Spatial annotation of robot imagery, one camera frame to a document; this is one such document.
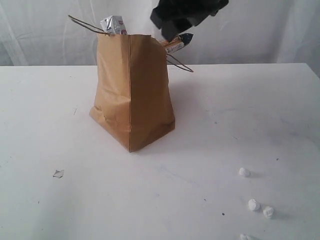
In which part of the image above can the spaghetti package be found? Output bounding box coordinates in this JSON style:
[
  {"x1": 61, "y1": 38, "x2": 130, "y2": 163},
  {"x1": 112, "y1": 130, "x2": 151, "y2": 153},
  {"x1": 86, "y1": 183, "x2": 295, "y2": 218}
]
[{"x1": 160, "y1": 33, "x2": 194, "y2": 54}]

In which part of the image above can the small white blue carton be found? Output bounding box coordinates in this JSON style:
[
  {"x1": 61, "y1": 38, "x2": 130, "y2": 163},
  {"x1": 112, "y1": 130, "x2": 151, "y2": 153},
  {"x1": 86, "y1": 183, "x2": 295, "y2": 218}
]
[{"x1": 100, "y1": 15, "x2": 128, "y2": 35}]

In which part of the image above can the large brown paper bag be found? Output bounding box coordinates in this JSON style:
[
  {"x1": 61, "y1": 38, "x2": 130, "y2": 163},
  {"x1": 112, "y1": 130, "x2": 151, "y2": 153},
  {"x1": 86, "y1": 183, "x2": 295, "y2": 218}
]
[{"x1": 67, "y1": 14, "x2": 194, "y2": 153}]

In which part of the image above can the white pellet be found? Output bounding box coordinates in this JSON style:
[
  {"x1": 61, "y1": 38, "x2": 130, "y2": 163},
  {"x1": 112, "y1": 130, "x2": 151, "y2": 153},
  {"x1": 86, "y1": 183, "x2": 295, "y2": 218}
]
[
  {"x1": 238, "y1": 167, "x2": 251, "y2": 178},
  {"x1": 262, "y1": 205, "x2": 275, "y2": 219},
  {"x1": 247, "y1": 198, "x2": 261, "y2": 212},
  {"x1": 240, "y1": 233, "x2": 253, "y2": 240}
]

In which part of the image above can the torn label scrap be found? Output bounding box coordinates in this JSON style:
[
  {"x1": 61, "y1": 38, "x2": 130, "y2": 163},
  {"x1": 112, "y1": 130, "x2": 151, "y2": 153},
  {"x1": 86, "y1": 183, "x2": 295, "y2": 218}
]
[{"x1": 52, "y1": 169, "x2": 65, "y2": 179}]

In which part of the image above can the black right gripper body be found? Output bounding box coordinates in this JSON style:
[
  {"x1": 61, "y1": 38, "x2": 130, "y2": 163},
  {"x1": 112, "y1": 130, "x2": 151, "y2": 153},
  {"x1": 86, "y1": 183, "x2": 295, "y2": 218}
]
[{"x1": 159, "y1": 0, "x2": 229, "y2": 27}]

